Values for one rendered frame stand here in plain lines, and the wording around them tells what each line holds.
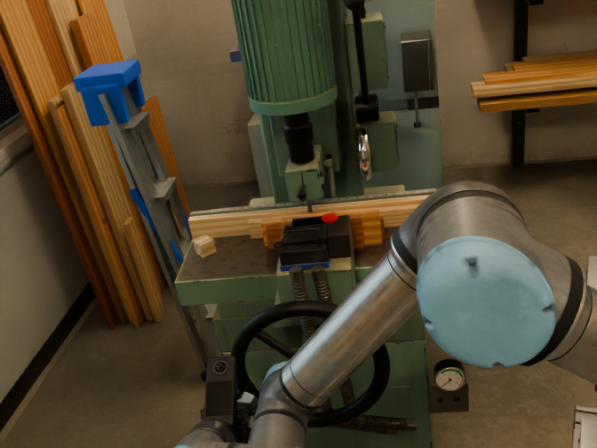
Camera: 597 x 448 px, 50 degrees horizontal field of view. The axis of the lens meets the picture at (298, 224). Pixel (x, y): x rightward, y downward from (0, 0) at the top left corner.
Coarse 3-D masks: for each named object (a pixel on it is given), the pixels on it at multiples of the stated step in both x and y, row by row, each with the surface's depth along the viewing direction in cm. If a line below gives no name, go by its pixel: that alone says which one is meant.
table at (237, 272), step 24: (216, 240) 144; (240, 240) 142; (384, 240) 134; (192, 264) 136; (216, 264) 135; (240, 264) 133; (264, 264) 132; (360, 264) 127; (192, 288) 131; (216, 288) 130; (240, 288) 130; (264, 288) 129
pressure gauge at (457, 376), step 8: (448, 360) 130; (456, 360) 130; (440, 368) 129; (448, 368) 128; (456, 368) 127; (440, 376) 129; (448, 376) 129; (456, 376) 129; (464, 376) 128; (440, 384) 130; (448, 384) 130; (456, 384) 130; (464, 384) 129
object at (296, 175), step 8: (320, 144) 140; (320, 152) 137; (288, 160) 135; (312, 160) 133; (320, 160) 134; (288, 168) 131; (296, 168) 130; (304, 168) 130; (312, 168) 129; (320, 168) 132; (288, 176) 130; (296, 176) 130; (304, 176) 129; (312, 176) 129; (320, 176) 131; (288, 184) 131; (296, 184) 130; (312, 184) 130; (320, 184) 130; (288, 192) 132; (296, 192) 131; (312, 192) 131; (320, 192) 131; (296, 200) 132; (304, 200) 132
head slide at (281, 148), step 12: (324, 108) 136; (276, 120) 138; (312, 120) 138; (324, 120) 138; (336, 120) 143; (276, 132) 140; (324, 132) 139; (336, 132) 139; (276, 144) 141; (324, 144) 140; (336, 144) 140; (276, 156) 143; (288, 156) 142; (324, 156) 142; (336, 156) 141; (324, 168) 143; (336, 168) 143
